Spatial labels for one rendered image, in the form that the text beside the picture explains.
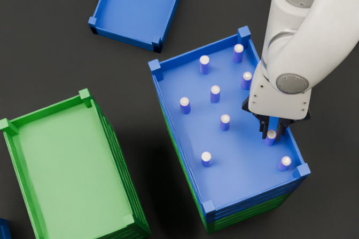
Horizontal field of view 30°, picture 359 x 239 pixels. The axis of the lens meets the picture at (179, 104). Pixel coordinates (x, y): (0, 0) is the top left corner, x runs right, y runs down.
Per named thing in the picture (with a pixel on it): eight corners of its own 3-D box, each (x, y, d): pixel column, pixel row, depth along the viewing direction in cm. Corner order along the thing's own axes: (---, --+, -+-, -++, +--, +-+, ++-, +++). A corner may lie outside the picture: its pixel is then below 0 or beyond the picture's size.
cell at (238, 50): (231, 56, 132) (232, 45, 126) (240, 53, 132) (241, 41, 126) (234, 64, 132) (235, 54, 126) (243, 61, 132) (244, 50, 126)
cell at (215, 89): (209, 95, 130) (209, 86, 124) (218, 92, 131) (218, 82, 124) (212, 104, 130) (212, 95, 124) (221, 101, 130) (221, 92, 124)
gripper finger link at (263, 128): (272, 103, 119) (266, 126, 124) (254, 101, 119) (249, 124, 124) (270, 117, 116) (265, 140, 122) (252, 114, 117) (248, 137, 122)
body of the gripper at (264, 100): (318, 53, 110) (306, 97, 119) (257, 45, 111) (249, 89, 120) (317, 87, 106) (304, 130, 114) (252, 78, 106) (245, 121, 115)
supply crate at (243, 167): (150, 74, 133) (147, 62, 125) (245, 39, 134) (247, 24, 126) (205, 217, 125) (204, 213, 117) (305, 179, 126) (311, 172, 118)
